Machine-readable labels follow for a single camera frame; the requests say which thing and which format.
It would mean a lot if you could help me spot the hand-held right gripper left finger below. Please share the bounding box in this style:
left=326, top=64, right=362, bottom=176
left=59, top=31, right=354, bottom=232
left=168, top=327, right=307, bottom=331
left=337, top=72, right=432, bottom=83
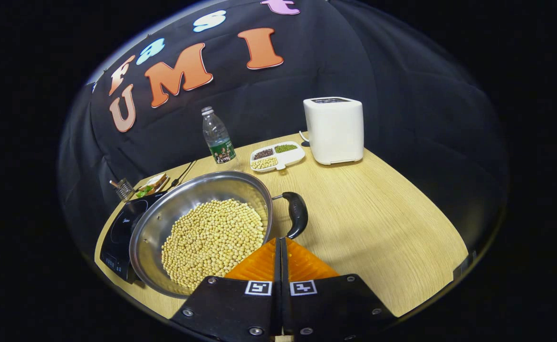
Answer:
left=170, top=237, right=281, bottom=342

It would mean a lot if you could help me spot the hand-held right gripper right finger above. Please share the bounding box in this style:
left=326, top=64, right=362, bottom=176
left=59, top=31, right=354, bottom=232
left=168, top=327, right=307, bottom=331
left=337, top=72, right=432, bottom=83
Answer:
left=282, top=237, right=397, bottom=342

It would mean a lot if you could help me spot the steel pot with black handle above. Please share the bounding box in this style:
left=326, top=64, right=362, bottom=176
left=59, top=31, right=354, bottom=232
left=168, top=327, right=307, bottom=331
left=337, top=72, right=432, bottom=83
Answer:
left=129, top=171, right=309, bottom=299

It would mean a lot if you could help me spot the black induction cooktop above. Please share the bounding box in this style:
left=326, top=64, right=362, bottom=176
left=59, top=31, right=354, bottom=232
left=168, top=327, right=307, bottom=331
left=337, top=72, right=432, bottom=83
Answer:
left=100, top=191, right=170, bottom=284

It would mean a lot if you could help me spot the pile of soybeans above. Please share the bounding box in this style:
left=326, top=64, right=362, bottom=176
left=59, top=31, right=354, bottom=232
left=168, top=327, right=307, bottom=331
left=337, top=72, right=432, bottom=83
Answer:
left=161, top=199, right=266, bottom=291

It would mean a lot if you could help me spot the white sandwich plate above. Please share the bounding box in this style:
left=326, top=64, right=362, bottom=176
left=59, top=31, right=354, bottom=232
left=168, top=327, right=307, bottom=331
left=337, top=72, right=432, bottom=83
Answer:
left=138, top=175, right=170, bottom=196

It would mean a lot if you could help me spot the sandwich with lettuce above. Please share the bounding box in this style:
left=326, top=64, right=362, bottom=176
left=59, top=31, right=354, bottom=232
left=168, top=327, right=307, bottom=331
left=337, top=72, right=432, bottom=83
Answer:
left=135, top=173, right=168, bottom=199

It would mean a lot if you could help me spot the white divided tray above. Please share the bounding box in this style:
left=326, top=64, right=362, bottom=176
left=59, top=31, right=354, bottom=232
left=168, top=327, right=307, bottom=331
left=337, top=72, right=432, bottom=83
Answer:
left=250, top=141, right=306, bottom=172

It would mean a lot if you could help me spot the clear plastic water bottle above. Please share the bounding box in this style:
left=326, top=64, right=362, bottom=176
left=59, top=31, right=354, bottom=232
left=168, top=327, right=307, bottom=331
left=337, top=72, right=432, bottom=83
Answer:
left=201, top=106, right=240, bottom=171

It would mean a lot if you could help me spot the white toaster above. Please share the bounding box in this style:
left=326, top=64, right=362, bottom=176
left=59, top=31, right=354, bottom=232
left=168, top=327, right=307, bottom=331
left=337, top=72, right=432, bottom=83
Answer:
left=303, top=96, right=365, bottom=166

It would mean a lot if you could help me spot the black backdrop cloth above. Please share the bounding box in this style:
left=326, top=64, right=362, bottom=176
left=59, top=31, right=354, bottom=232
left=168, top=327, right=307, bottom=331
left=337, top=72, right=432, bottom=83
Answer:
left=58, top=0, right=509, bottom=266

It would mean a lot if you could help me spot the black power cable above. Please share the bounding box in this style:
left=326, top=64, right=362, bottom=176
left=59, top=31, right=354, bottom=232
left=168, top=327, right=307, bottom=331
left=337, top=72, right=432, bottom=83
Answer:
left=167, top=160, right=197, bottom=190

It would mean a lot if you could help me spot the metal wire utensil holder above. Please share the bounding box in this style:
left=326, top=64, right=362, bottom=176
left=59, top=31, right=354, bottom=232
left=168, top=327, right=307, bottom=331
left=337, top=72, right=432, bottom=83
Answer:
left=110, top=178, right=135, bottom=201

